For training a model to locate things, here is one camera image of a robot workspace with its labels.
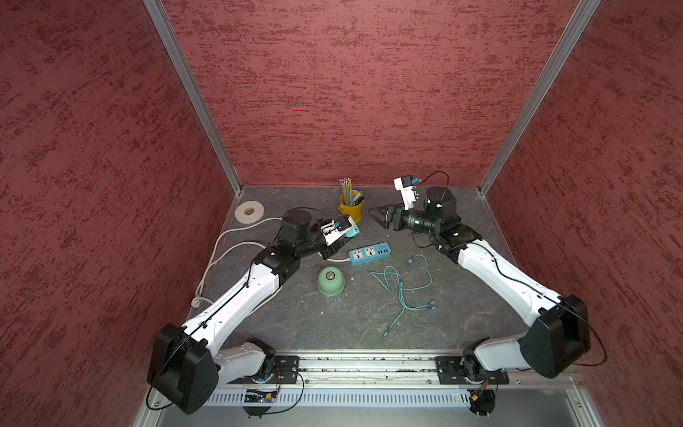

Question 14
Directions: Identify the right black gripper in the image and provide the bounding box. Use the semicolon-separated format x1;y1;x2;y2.
368;201;440;234

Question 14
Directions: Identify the teal usb charger cube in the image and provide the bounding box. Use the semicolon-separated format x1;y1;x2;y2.
344;224;360;238

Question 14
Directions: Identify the teal multi-head charging cable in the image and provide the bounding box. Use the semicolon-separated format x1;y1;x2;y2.
369;253;438;338

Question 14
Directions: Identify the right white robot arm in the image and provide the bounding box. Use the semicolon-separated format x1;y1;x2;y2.
367;187;597;384

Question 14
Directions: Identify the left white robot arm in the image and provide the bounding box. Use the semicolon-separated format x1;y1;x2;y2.
147;208;359;415

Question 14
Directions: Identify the yellow metal bucket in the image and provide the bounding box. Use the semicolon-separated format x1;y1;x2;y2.
339;195;365;223

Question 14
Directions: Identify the black marker in bucket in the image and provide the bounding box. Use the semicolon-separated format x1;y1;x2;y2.
353;191;364;206

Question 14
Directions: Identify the teal power strip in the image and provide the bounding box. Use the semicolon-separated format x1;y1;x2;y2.
349;242;391;266

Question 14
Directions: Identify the pencils bundle in bucket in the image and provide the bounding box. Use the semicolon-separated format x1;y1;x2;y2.
340;178;354;206

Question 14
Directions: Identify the white tape roll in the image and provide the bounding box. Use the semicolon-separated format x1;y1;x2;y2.
234;201;265;225

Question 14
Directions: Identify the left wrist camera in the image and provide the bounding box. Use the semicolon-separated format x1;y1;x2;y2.
320;215;356;247

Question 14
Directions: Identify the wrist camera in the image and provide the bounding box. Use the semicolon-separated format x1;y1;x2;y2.
394;175;422;210
320;215;356;247

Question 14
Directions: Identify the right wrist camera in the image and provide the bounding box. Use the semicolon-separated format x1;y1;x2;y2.
394;175;422;210

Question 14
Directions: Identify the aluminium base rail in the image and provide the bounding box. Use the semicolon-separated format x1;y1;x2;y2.
134;350;603;426

